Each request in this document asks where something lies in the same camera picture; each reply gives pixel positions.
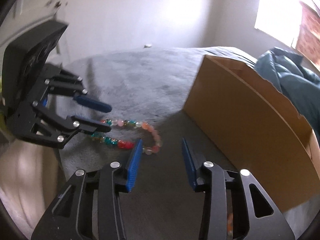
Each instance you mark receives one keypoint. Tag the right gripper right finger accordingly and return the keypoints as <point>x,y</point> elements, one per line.
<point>255,215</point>

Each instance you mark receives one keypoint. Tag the teal duvet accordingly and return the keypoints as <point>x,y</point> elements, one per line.
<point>299,84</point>

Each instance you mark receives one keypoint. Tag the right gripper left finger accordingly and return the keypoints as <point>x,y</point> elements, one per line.
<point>69,216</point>

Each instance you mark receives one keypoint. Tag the brown cardboard box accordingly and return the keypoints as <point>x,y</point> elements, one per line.
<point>257,128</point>

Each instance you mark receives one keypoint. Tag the window with floral curtain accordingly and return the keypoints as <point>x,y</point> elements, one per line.
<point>294,23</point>

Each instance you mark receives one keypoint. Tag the grey bed blanket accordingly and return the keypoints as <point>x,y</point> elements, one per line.
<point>152,85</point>

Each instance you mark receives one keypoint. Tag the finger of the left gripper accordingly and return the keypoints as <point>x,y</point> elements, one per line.
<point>92,103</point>
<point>87,125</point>

